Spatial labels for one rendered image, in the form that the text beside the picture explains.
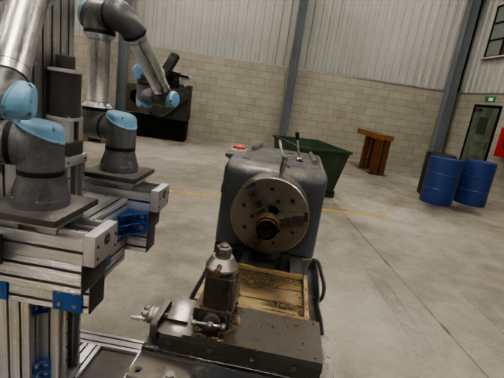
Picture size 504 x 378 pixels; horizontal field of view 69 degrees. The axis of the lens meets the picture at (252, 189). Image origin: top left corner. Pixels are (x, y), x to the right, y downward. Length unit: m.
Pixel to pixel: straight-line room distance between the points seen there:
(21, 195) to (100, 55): 0.71
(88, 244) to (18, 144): 0.31
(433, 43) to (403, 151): 3.28
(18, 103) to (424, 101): 12.26
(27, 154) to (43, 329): 0.76
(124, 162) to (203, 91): 9.87
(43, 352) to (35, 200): 0.75
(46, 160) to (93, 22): 0.69
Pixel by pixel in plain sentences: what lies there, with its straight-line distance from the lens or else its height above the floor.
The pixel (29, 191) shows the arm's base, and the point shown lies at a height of 1.21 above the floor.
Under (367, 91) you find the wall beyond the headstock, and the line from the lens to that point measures 11.99.
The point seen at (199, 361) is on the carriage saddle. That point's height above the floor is 0.92.
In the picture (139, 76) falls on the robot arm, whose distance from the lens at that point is 1.79.
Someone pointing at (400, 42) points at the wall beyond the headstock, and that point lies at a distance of 12.46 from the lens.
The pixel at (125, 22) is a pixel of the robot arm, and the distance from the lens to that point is 1.55.
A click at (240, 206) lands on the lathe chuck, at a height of 1.10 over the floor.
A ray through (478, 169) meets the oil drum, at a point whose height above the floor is 0.73.
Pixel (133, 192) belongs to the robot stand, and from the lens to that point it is 1.53.
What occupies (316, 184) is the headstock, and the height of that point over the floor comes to 1.20.
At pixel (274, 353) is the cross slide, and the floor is 0.97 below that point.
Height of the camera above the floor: 1.54
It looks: 14 degrees down
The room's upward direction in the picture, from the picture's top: 8 degrees clockwise
